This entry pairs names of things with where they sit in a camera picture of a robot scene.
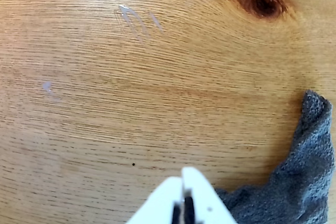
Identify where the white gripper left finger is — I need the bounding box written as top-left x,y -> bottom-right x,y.
127,177 -> 184,224

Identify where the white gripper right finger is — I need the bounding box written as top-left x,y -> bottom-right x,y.
181,166 -> 238,224

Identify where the grey terry cleaning cloth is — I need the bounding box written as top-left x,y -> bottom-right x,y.
214,89 -> 336,224

